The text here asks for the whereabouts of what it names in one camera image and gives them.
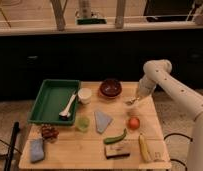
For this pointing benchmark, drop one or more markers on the brown grape bunch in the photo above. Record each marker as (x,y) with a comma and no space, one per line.
(49,132)

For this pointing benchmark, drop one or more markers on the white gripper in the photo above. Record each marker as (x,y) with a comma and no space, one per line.
(131,110)

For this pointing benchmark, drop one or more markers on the white brush in tray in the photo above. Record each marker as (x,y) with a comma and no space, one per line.
(65,113)

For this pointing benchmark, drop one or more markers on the white cup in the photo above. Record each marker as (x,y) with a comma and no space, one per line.
(84,95)

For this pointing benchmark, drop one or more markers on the light blue folded cloth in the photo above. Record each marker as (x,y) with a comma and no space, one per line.
(102,121)

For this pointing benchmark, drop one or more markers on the wooden table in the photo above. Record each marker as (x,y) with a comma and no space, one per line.
(77,150)

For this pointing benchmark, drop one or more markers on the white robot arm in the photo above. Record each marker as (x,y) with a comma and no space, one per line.
(157,72)

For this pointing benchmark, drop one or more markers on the green plastic cup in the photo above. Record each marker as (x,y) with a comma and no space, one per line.
(82,123)

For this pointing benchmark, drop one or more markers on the dark red bowl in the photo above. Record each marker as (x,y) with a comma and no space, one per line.
(110,88)

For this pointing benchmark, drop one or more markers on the green base stand background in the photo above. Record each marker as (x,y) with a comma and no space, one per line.
(88,21)

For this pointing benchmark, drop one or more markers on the yellow banana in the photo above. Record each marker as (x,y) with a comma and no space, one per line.
(144,149)

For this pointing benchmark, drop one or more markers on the black pole left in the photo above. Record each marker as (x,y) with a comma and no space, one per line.
(11,148)

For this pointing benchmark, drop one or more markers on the orange tomato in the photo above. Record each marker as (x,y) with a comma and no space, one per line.
(133,123)

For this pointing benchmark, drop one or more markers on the green cucumber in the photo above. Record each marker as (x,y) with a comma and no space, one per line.
(111,140)

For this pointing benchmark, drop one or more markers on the green plastic tray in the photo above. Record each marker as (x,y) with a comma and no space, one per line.
(52,98)

